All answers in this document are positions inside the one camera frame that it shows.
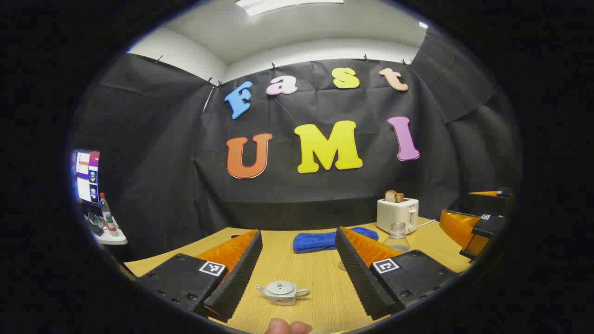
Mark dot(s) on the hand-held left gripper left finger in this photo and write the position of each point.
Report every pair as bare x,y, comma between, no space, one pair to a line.
236,278

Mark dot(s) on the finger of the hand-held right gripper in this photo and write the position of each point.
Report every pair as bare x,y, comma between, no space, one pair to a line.
487,203
487,227

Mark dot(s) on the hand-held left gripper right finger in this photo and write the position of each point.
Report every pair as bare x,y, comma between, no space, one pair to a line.
359,273

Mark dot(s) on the white ceramic teacup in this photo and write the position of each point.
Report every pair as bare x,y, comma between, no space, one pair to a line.
283,299

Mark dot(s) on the green label water bottle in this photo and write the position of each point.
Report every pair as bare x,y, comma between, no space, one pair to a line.
397,239

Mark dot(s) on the red cap plastic bottle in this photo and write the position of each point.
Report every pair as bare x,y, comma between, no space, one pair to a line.
107,215

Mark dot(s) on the blue towel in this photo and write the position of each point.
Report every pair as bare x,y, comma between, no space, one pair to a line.
315,241

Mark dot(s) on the white toaster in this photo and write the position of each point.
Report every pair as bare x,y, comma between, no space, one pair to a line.
394,215

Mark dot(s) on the bread slice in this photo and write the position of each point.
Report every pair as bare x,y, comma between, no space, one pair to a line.
393,196

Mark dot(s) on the white side table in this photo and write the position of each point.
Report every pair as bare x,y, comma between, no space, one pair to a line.
113,239

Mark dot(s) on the computer monitor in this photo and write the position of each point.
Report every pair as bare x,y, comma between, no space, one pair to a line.
88,176

